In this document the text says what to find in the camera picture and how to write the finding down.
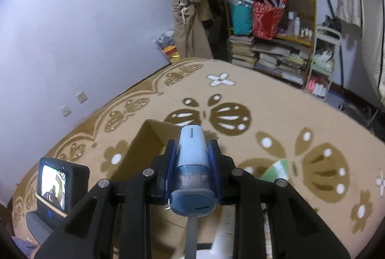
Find cardboard box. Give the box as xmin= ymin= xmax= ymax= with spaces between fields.
xmin=110 ymin=119 xmax=271 ymax=259

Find teal bag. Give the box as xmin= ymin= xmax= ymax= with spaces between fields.
xmin=229 ymin=0 xmax=254 ymax=36

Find dark hanging clothes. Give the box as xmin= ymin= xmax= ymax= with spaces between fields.
xmin=195 ymin=0 xmax=232 ymax=63

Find beige floral blanket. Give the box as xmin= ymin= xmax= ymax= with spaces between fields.
xmin=12 ymin=57 xmax=385 ymax=259

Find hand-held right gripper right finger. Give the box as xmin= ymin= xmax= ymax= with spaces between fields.
xmin=209 ymin=140 xmax=351 ymax=259

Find stack of books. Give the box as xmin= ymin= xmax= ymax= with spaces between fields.
xmin=229 ymin=35 xmax=256 ymax=69

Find green striped object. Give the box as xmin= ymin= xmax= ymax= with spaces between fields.
xmin=261 ymin=158 xmax=291 ymax=184

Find white bottles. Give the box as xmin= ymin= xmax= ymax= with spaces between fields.
xmin=287 ymin=11 xmax=301 ymax=35

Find blue fuzzy cloth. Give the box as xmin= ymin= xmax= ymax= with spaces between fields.
xmin=13 ymin=236 xmax=40 ymax=259

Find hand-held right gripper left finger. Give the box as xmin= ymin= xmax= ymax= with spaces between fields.
xmin=39 ymin=140 xmax=178 ymax=259

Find white trolley cart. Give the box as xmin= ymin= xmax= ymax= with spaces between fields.
xmin=307 ymin=25 xmax=342 ymax=99

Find pile of slanted books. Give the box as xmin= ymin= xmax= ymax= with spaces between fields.
xmin=253 ymin=39 xmax=310 ymax=85

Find bag of colourful scraps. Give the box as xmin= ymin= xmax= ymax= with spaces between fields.
xmin=154 ymin=29 xmax=181 ymax=64

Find beige hanging coat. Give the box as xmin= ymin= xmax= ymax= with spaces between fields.
xmin=173 ymin=0 xmax=214 ymax=59

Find wooden shelf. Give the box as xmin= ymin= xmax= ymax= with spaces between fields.
xmin=225 ymin=0 xmax=318 ymax=88

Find red patterned bag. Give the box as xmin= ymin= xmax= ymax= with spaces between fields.
xmin=252 ymin=0 xmax=286 ymax=41

